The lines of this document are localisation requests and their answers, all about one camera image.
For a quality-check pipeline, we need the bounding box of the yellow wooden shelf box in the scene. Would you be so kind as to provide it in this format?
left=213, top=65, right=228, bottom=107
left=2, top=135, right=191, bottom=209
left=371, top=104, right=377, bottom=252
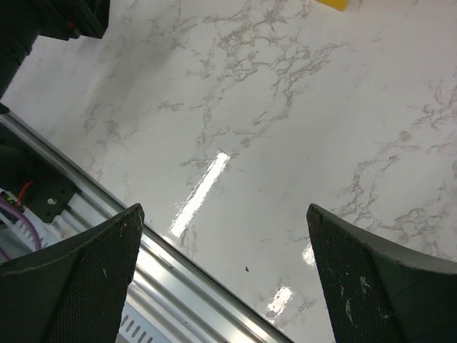
left=316, top=0, right=349, bottom=11

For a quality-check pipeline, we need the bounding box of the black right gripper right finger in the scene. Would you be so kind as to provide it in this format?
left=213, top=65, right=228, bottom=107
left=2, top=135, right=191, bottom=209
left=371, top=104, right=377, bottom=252
left=306, top=204, right=456, bottom=342

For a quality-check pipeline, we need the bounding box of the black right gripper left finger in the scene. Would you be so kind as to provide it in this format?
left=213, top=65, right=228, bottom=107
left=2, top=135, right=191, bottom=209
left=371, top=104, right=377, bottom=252
left=1, top=204, right=144, bottom=343

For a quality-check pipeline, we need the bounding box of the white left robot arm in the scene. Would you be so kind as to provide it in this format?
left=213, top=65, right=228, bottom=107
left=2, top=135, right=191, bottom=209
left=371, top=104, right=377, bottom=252
left=1, top=0, right=111, bottom=94

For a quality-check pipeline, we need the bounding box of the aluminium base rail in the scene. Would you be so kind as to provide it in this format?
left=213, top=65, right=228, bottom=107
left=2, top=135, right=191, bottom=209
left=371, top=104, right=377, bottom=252
left=1, top=108, right=286, bottom=342

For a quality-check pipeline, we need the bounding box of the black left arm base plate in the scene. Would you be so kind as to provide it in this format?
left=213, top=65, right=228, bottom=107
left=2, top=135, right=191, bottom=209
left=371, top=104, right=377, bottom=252
left=1, top=125, right=78, bottom=224

